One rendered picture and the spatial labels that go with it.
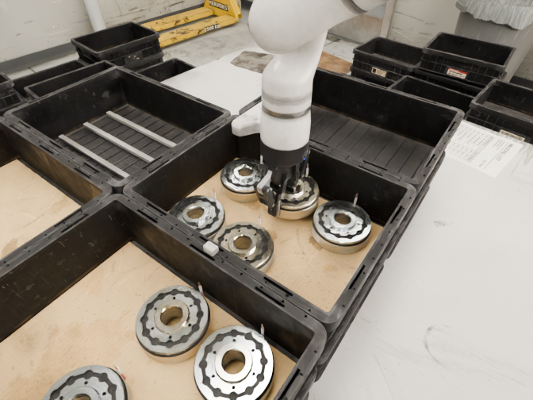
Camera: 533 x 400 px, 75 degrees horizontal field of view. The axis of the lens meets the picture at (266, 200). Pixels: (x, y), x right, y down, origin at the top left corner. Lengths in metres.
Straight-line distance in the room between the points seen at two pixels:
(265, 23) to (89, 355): 0.49
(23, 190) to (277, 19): 0.64
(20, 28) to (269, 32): 3.45
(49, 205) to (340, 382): 0.63
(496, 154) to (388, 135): 0.40
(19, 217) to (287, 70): 0.58
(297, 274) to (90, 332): 0.32
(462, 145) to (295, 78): 0.82
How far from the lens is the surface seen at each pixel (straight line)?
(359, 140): 0.88
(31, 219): 0.79
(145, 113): 1.01
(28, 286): 0.61
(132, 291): 0.60
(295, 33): 0.41
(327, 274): 0.59
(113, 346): 0.57
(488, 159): 1.18
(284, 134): 0.49
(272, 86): 0.47
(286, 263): 0.59
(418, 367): 0.71
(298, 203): 0.62
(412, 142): 0.91
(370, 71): 2.32
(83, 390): 0.52
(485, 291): 0.84
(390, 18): 3.63
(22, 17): 3.79
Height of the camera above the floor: 1.32
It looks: 45 degrees down
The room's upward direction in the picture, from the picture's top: straight up
